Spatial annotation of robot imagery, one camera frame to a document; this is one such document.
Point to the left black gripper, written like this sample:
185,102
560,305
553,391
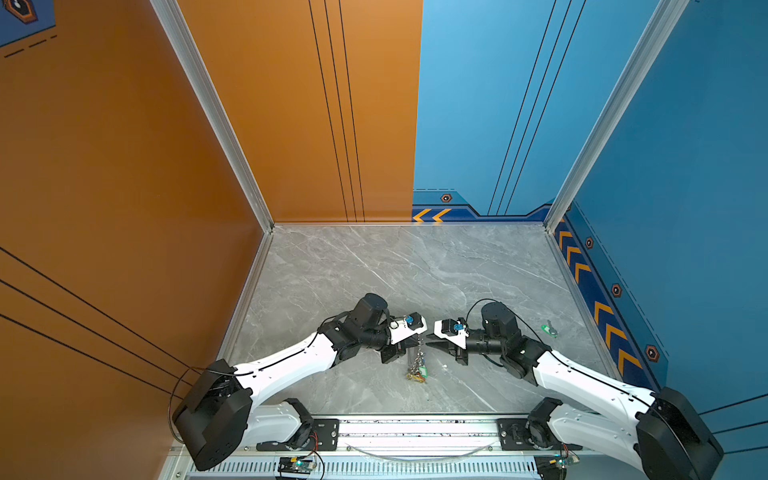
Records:
397,350

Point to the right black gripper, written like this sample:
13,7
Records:
459,352

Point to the bunch of coloured keys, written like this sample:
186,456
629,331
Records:
417,371

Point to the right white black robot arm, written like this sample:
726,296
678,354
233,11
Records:
656,432

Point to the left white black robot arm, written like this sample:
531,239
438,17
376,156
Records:
227,409

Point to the green key tag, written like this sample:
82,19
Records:
550,330

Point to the right green circuit board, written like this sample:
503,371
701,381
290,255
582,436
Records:
555,467

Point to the green circuit board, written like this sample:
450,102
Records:
555,467
295,467

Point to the left green circuit board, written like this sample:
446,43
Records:
295,467

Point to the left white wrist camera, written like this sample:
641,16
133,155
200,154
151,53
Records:
403,328

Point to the aluminium front rail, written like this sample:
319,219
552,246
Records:
437,435

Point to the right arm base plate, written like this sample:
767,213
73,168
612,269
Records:
518,434

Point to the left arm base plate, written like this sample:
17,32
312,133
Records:
321,435

